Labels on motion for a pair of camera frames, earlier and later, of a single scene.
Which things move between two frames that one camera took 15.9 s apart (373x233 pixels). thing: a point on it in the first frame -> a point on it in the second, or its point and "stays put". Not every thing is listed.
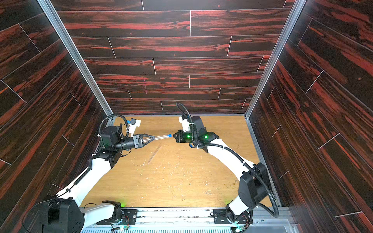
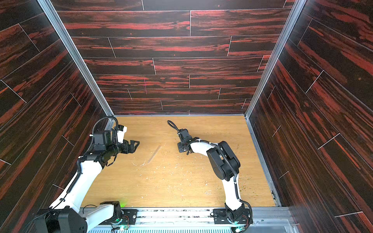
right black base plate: [220, 217] stays put
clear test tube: [154, 154] stays put
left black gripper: [138, 143] -> [125, 144]
